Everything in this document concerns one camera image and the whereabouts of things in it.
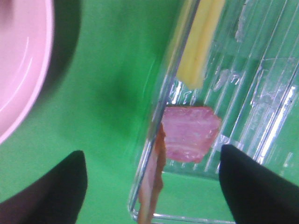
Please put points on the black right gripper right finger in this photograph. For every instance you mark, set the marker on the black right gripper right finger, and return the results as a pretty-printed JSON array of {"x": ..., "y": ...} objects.
[{"x": 254, "y": 194}]

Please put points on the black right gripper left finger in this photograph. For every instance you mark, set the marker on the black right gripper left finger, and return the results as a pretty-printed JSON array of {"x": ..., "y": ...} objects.
[{"x": 55, "y": 198}]

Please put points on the bacon strip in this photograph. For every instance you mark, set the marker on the bacon strip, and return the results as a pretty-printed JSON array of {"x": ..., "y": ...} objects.
[{"x": 185, "y": 135}]

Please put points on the clear plastic ingredients tray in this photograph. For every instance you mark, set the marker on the clear plastic ingredients tray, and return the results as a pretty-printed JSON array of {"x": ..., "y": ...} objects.
[{"x": 251, "y": 81}]

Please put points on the green tablecloth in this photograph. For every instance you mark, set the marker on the green tablecloth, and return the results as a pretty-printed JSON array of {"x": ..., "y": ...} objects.
[{"x": 96, "y": 98}]

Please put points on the pink round plate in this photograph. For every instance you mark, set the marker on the pink round plate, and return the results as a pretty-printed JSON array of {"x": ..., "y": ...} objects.
[{"x": 26, "y": 40}]

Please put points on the yellow cheese slice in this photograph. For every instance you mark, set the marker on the yellow cheese slice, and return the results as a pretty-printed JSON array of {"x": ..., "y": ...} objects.
[{"x": 191, "y": 69}]

